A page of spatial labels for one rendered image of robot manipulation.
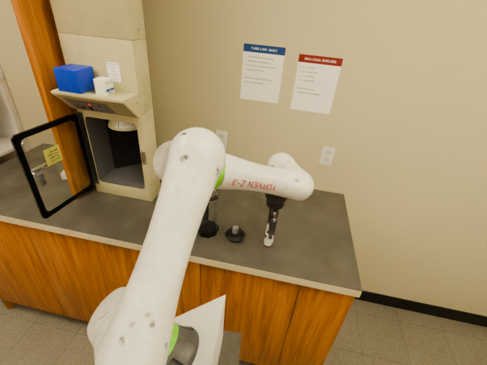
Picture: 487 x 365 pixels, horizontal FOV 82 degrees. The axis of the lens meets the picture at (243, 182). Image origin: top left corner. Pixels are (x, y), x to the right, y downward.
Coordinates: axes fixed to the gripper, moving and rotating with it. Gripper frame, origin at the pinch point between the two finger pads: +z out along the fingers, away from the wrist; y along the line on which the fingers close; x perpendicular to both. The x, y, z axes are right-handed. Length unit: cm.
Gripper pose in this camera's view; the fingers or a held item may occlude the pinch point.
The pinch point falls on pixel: (269, 233)
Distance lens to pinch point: 127.9
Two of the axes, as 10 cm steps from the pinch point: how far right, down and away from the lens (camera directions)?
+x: 10.0, 0.9, 0.0
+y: -0.5, 5.4, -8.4
